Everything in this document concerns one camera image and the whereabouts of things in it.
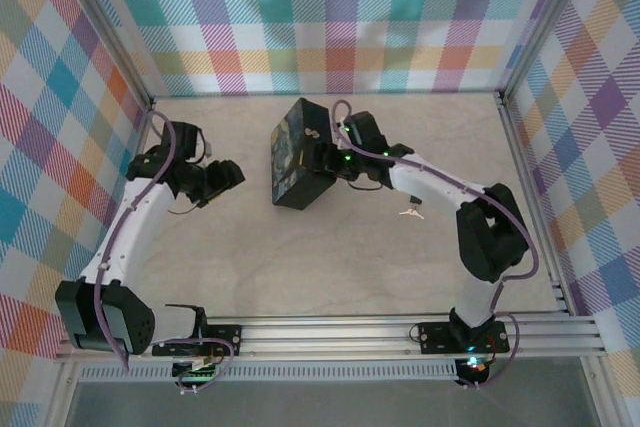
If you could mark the starry night print tin box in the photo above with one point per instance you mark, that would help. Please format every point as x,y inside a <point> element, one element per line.
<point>290,162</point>

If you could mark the small silver key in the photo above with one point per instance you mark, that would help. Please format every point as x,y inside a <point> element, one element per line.
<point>411,213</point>

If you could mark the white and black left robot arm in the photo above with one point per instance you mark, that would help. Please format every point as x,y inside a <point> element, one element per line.
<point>135,227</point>

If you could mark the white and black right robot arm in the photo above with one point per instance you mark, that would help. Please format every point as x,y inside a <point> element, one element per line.
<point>490,237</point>

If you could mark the aluminium table side rail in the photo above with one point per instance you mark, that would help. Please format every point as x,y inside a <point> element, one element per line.
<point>525,167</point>
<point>134,167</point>

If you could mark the aluminium frame post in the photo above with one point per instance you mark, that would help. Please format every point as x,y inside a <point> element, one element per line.
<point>545,22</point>
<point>100,22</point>

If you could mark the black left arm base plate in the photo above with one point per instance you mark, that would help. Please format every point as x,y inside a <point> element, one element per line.
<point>225,339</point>

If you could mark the wide aluminium mounting rail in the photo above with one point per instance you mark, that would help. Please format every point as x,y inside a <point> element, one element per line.
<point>325,339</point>

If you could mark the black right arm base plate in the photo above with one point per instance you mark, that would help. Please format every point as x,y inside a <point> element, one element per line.
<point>435,337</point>

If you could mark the aluminium frame leg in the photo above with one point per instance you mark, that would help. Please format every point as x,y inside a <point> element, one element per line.
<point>600,397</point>
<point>62,397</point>

